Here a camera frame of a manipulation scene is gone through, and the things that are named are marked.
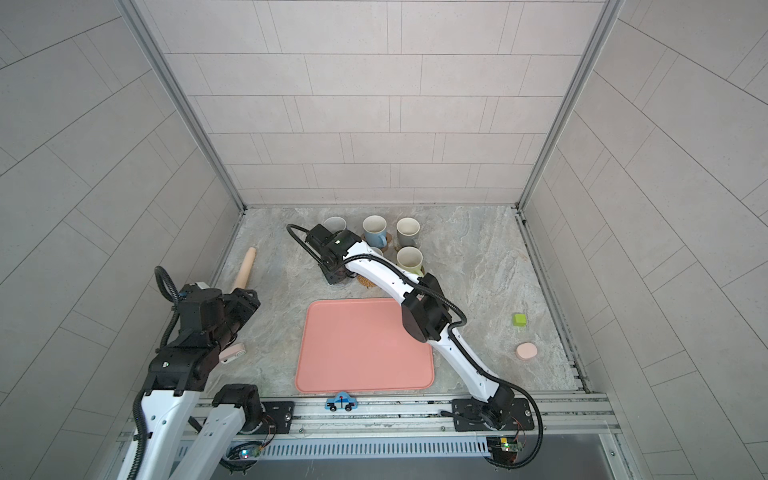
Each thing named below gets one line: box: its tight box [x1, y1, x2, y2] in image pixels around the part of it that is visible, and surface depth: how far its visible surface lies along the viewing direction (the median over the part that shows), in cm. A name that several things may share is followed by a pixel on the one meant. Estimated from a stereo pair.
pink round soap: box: [516, 342, 538, 359], surface depth 82 cm
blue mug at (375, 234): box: [362, 215, 387, 248], surface depth 101 cm
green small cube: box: [513, 314, 527, 327], surface depth 88 cm
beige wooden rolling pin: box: [230, 247, 257, 293], surface depth 97 cm
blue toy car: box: [325, 391, 358, 412], surface depth 74 cm
